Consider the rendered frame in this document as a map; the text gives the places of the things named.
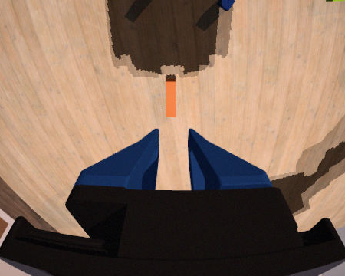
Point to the small blue cube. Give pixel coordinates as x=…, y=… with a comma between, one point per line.
x=225, y=4

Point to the orange rod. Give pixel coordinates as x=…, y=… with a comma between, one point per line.
x=170, y=97

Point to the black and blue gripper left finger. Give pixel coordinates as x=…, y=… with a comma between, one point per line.
x=134, y=167

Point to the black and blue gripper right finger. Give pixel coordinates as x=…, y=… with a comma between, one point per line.
x=212, y=167

